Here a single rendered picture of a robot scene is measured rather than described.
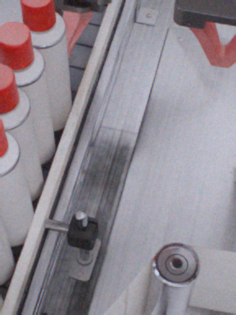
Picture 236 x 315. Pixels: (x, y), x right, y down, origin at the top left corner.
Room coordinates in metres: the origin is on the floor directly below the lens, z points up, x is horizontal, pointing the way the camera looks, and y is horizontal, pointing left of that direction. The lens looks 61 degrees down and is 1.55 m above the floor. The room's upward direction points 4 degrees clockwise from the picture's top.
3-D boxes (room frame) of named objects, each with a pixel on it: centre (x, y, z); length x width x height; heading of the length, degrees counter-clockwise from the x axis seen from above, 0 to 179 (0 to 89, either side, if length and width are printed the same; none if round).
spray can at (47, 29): (0.46, 0.11, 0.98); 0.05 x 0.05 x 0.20
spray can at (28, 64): (0.41, 0.12, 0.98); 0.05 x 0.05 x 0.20
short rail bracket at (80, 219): (0.30, 0.05, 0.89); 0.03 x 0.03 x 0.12; 80
